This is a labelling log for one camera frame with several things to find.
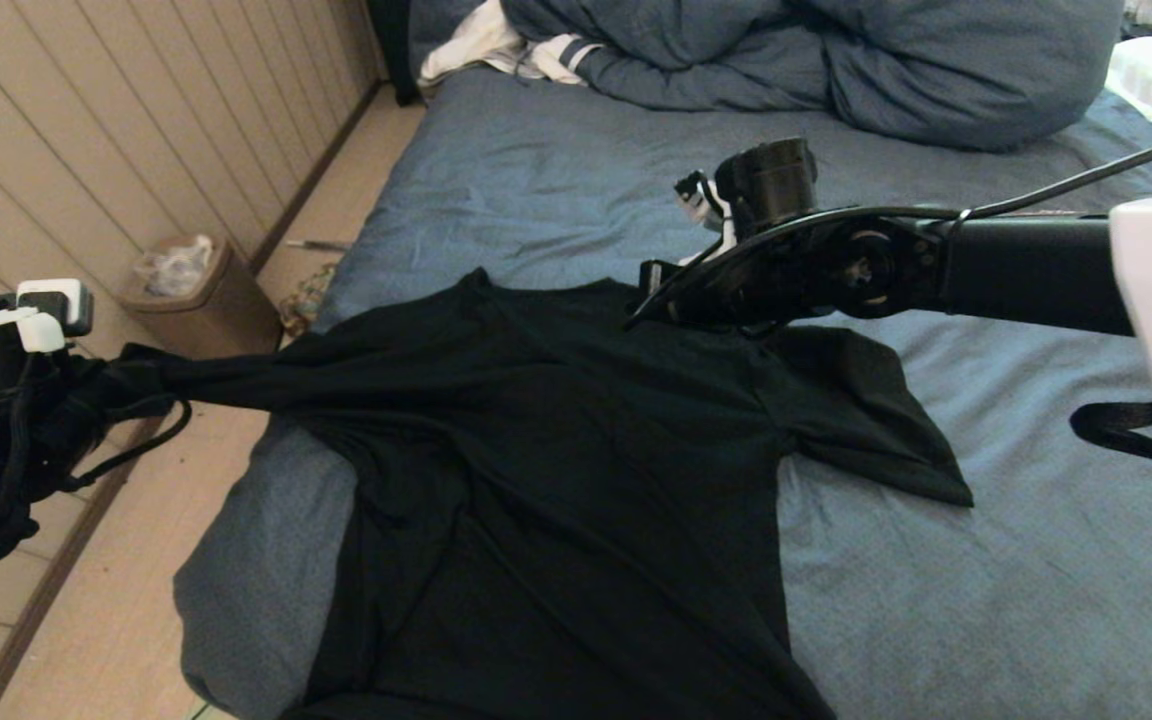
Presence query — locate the black printed t-shirt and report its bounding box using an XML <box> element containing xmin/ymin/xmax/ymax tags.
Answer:
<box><xmin>86</xmin><ymin>267</ymin><xmax>975</xmax><ymax>720</ymax></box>

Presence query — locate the black bedside furniture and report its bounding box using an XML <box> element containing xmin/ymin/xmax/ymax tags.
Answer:
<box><xmin>366</xmin><ymin>0</ymin><xmax>424</xmax><ymax>109</ymax></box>

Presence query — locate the clear plastic bin bag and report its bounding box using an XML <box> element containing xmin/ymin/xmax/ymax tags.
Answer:
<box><xmin>136</xmin><ymin>236</ymin><xmax>217</xmax><ymax>299</ymax></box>

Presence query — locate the bed with blue sheet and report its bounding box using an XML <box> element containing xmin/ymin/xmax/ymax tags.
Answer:
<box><xmin>174</xmin><ymin>68</ymin><xmax>1152</xmax><ymax>720</ymax></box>

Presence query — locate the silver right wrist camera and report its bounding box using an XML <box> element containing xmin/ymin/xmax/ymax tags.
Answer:
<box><xmin>674</xmin><ymin>170</ymin><xmax>737</xmax><ymax>263</ymax></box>

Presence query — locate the blue bunched duvet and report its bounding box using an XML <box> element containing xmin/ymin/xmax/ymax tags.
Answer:
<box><xmin>496</xmin><ymin>0</ymin><xmax>1124</xmax><ymax>153</ymax></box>

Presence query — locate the colourful rope toy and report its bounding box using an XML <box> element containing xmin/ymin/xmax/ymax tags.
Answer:
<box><xmin>281</xmin><ymin>262</ymin><xmax>339</xmax><ymax>339</ymax></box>

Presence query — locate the black left gripper cable loop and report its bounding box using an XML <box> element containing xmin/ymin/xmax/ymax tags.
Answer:
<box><xmin>66</xmin><ymin>395</ymin><xmax>193</xmax><ymax>491</ymax></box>

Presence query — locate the brown trash bin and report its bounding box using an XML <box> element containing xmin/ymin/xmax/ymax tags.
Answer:
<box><xmin>123</xmin><ymin>235</ymin><xmax>284</xmax><ymax>361</ymax></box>

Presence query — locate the white striped garment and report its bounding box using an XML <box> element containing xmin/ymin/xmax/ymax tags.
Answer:
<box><xmin>420</xmin><ymin>0</ymin><xmax>602</xmax><ymax>89</ymax></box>

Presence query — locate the black flat strap loop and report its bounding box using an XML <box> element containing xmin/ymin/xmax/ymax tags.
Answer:
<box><xmin>1069</xmin><ymin>402</ymin><xmax>1152</xmax><ymax>469</ymax></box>

